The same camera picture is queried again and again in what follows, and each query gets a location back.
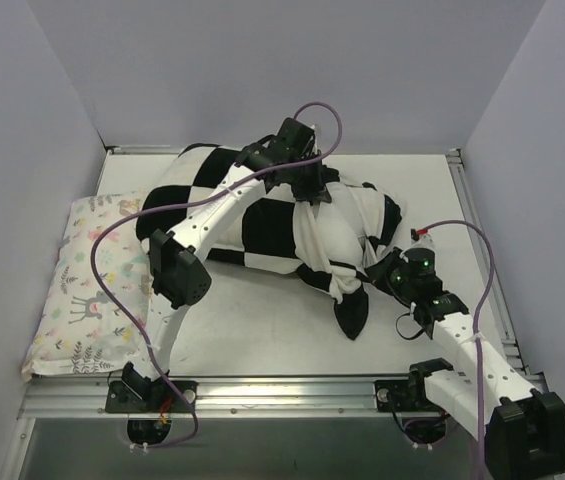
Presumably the white pillow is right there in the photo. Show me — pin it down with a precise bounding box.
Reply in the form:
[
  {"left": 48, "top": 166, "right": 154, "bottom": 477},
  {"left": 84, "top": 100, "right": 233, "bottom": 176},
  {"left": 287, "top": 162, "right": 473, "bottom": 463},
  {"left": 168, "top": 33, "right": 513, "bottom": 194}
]
[{"left": 313, "top": 183, "right": 366, "bottom": 267}]

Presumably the black white checkered pillowcase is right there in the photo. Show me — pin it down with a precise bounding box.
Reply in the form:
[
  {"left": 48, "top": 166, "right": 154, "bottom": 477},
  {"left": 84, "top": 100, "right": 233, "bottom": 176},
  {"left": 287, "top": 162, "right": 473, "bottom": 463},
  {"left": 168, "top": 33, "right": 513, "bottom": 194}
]
[{"left": 135, "top": 143, "right": 402, "bottom": 340}]

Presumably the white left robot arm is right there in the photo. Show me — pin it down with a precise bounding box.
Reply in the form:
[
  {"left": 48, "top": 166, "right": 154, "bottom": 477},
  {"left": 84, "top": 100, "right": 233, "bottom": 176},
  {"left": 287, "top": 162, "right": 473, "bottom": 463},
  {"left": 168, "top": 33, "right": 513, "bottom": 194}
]
[{"left": 122, "top": 118, "right": 324, "bottom": 411}]

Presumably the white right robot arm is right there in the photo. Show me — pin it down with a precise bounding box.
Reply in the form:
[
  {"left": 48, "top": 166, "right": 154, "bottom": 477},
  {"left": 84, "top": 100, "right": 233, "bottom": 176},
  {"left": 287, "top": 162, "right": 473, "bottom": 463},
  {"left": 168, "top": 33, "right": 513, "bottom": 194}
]
[{"left": 367, "top": 247, "right": 565, "bottom": 479}]

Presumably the animal print pillow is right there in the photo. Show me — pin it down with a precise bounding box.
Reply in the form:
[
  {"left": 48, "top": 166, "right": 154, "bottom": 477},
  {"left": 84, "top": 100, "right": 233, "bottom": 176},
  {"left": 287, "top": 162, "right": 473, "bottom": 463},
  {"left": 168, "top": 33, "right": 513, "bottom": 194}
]
[{"left": 21, "top": 192, "right": 151, "bottom": 381}]

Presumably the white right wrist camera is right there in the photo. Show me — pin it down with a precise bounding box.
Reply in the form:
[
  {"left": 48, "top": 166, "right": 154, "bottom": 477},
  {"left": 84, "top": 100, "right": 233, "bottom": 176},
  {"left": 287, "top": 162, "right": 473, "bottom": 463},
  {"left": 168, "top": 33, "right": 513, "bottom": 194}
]
[{"left": 410, "top": 230, "right": 436, "bottom": 251}]

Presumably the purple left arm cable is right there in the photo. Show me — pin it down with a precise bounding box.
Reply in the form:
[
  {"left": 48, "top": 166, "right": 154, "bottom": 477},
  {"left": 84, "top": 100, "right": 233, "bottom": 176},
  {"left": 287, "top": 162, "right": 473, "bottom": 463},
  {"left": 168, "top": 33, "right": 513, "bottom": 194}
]
[{"left": 90, "top": 102, "right": 343, "bottom": 447}]

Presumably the aluminium right frame rail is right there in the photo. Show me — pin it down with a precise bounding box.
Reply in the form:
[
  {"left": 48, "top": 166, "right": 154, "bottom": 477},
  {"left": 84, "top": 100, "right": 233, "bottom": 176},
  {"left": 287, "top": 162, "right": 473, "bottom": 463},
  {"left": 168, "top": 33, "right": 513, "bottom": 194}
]
[{"left": 446, "top": 149, "right": 546, "bottom": 389}]

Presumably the aluminium frame rail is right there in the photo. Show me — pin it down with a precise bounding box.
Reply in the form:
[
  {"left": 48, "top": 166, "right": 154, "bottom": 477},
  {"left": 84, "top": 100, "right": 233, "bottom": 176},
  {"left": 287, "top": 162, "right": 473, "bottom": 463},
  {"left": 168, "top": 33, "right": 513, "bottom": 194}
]
[
  {"left": 18, "top": 375, "right": 406, "bottom": 419},
  {"left": 446, "top": 149, "right": 546, "bottom": 389},
  {"left": 103, "top": 145, "right": 464, "bottom": 165}
]

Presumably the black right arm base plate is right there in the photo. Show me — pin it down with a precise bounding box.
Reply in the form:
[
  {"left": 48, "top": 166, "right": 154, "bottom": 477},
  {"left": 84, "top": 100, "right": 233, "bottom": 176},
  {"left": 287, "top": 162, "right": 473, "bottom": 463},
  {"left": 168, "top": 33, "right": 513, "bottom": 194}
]
[{"left": 374, "top": 377, "right": 441, "bottom": 414}]

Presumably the aluminium back frame rail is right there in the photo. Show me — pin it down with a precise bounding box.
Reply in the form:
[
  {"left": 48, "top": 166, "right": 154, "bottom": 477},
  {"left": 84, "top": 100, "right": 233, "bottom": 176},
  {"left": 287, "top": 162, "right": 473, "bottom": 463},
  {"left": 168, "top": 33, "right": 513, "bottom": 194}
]
[{"left": 103, "top": 145, "right": 464, "bottom": 165}]

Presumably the aluminium front frame rail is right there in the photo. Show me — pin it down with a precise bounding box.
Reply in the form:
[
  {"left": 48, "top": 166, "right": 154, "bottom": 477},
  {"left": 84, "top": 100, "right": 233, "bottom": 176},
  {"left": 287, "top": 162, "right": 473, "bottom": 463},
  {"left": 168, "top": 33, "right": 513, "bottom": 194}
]
[{"left": 18, "top": 375, "right": 406, "bottom": 419}]

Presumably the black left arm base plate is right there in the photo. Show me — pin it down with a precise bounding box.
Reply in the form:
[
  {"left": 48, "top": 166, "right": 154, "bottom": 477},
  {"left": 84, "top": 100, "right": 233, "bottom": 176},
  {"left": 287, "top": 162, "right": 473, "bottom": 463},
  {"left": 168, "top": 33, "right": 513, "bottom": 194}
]
[{"left": 104, "top": 380, "right": 190, "bottom": 414}]

